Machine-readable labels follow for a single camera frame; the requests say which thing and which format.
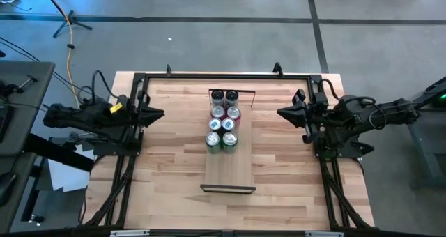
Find white paper sheets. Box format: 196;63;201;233
47;144;95;193

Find green soda can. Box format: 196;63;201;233
222;131;239;155
205;131;222;155

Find red beverage can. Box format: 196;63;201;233
210;105;226;120
226;105;242;125

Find orange yellow cable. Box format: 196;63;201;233
37;0;80;107

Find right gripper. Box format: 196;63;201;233
277;89;331;144

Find grey side desk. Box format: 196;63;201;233
0;61;95;233

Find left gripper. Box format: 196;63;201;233
125;90;165;140

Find silver blue beverage can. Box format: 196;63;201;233
221;117;237;133
208;116;223;133

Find black box green light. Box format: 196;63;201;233
431;90;446;109

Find black tripod stand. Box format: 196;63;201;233
52;9;93;39

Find workbench with grey legs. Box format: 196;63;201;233
407;75;446;191

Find black keyboard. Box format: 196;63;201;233
0;104;14;144

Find black clamp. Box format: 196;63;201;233
0;74;39;99

